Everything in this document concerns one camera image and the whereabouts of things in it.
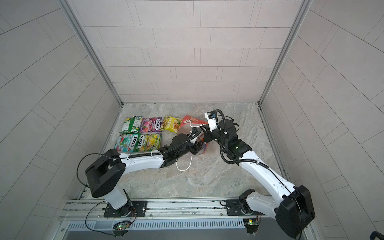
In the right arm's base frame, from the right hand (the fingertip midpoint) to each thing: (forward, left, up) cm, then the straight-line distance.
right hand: (200, 126), depth 75 cm
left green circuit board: (-37, +37, -20) cm, 56 cm away
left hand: (0, -3, -10) cm, 10 cm away
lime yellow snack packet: (+5, +32, -19) cm, 38 cm away
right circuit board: (-39, -21, -25) cm, 51 cm away
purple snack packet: (+18, +33, -19) cm, 42 cm away
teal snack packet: (+5, +45, -19) cm, 49 cm away
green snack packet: (+18, +45, -18) cm, 52 cm away
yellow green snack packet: (+17, +19, -18) cm, 32 cm away
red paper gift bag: (+2, +7, +1) cm, 7 cm away
